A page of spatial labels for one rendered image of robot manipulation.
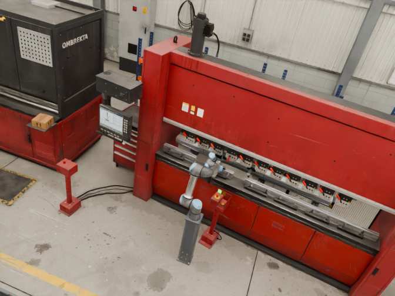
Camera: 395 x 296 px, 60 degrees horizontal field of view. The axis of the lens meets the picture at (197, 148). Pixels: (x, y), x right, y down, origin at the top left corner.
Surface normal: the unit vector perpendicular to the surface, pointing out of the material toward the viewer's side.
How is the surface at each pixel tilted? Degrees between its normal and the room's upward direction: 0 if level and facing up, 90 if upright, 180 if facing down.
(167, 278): 0
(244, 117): 90
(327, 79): 90
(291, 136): 90
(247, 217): 90
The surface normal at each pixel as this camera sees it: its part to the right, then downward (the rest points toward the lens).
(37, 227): 0.16, -0.81
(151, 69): -0.43, 0.46
